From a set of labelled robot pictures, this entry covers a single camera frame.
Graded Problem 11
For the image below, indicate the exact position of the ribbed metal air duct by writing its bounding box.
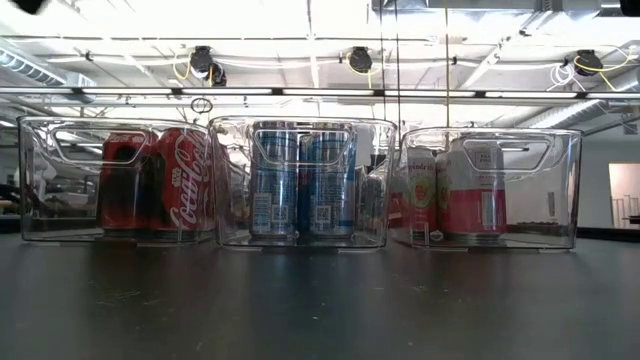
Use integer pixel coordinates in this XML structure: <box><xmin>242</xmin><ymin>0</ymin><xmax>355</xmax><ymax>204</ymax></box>
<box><xmin>0</xmin><ymin>47</ymin><xmax>96</xmax><ymax>101</ymax></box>

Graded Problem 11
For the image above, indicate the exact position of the blue silver Red Bull can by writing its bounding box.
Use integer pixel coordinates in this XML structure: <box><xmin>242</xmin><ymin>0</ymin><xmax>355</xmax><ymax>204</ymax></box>
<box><xmin>298</xmin><ymin>122</ymin><xmax>358</xmax><ymax>237</ymax></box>
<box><xmin>249</xmin><ymin>120</ymin><xmax>300</xmax><ymax>237</ymax></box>

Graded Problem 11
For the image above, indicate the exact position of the horizontal metal crossbar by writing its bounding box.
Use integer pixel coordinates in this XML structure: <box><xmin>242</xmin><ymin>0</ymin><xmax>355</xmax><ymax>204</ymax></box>
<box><xmin>0</xmin><ymin>86</ymin><xmax>640</xmax><ymax>100</ymax></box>

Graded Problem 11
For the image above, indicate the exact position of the red Coca-Cola can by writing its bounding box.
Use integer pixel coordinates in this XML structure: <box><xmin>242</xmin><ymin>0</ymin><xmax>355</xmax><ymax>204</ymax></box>
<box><xmin>157</xmin><ymin>125</ymin><xmax>216</xmax><ymax>232</ymax></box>
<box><xmin>98</xmin><ymin>129</ymin><xmax>159</xmax><ymax>232</ymax></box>

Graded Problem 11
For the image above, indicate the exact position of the black round cable reel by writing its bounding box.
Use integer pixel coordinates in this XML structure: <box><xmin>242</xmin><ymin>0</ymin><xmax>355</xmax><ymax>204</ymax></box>
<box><xmin>188</xmin><ymin>44</ymin><xmax>229</xmax><ymax>88</ymax></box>
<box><xmin>347</xmin><ymin>45</ymin><xmax>374</xmax><ymax>76</ymax></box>
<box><xmin>572</xmin><ymin>48</ymin><xmax>606</xmax><ymax>78</ymax></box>

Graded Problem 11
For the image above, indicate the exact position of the white coiled cable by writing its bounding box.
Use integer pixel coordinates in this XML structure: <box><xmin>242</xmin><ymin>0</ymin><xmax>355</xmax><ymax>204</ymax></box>
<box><xmin>549</xmin><ymin>63</ymin><xmax>576</xmax><ymax>87</ymax></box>

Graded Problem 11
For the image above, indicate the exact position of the white red Spindrift can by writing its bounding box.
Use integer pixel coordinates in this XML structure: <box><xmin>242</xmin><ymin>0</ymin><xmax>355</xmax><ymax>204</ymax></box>
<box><xmin>408</xmin><ymin>147</ymin><xmax>441</xmax><ymax>235</ymax></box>
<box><xmin>435</xmin><ymin>137</ymin><xmax>507</xmax><ymax>236</ymax></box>

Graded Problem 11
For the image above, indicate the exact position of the clear plastic storage bin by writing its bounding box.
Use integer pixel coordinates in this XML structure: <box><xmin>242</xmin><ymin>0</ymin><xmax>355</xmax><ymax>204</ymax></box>
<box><xmin>208</xmin><ymin>115</ymin><xmax>399</xmax><ymax>250</ymax></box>
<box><xmin>17</xmin><ymin>115</ymin><xmax>217</xmax><ymax>246</ymax></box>
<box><xmin>392</xmin><ymin>127</ymin><xmax>584</xmax><ymax>250</ymax></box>

